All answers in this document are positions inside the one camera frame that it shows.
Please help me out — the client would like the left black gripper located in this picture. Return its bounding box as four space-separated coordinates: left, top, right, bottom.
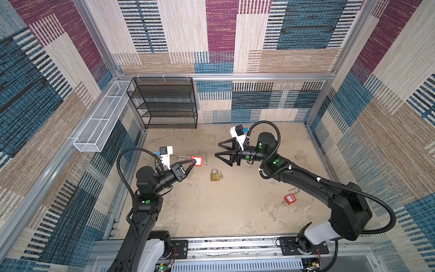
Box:
152 160 194 197

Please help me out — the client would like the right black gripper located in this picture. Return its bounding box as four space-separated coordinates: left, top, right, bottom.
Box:
215 137 267 167

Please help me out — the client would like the red padlock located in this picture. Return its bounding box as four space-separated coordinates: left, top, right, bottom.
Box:
178 156 203 167
283 188 300 205

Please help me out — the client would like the brass padlock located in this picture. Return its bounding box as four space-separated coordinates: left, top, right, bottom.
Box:
210 168 223 182

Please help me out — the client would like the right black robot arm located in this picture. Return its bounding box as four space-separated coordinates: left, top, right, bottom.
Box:
215 133 372 254

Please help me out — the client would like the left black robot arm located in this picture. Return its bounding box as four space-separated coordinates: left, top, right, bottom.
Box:
108 159 196 272

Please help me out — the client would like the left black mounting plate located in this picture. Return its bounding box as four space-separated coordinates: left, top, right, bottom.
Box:
160 240 189 262

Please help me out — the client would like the black mounting plate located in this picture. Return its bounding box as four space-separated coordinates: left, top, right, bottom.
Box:
275 236 330 256
160 240 189 262

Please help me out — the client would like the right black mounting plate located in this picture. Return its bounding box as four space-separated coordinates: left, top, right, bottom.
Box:
275 236 330 256

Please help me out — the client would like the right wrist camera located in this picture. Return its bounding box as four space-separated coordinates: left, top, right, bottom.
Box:
230 125 250 151

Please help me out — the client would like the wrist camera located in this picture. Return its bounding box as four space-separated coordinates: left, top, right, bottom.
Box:
155 146 173 170
230 125 250 151

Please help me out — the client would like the left black cable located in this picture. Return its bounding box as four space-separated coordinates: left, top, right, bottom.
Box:
116 147 166 201

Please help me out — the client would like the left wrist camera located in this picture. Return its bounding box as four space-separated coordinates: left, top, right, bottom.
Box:
155 146 173 170

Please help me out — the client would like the right black corrugated cable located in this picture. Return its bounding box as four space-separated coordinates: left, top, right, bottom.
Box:
247 120 397 235

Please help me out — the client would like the black wire shelf rack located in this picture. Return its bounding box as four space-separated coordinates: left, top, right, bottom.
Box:
126 77 198 129

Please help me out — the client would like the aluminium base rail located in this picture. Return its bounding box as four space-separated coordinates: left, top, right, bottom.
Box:
84 234 378 272

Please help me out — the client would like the white wire mesh basket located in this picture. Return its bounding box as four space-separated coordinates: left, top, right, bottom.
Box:
73 80 130 153

